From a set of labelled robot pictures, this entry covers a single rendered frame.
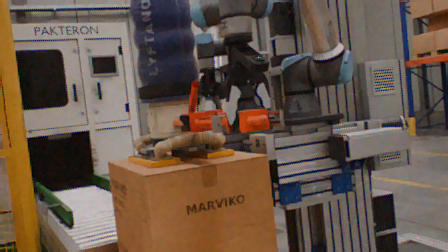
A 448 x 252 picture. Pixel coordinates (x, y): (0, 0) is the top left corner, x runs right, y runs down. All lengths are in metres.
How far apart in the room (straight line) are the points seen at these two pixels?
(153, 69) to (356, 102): 0.93
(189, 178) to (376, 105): 1.01
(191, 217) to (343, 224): 0.88
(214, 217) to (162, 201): 0.17
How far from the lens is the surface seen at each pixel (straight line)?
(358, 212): 2.15
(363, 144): 1.74
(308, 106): 1.75
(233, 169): 1.46
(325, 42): 1.68
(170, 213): 1.40
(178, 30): 1.63
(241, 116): 1.09
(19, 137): 2.70
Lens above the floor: 1.12
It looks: 3 degrees down
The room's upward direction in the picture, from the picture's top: 6 degrees counter-clockwise
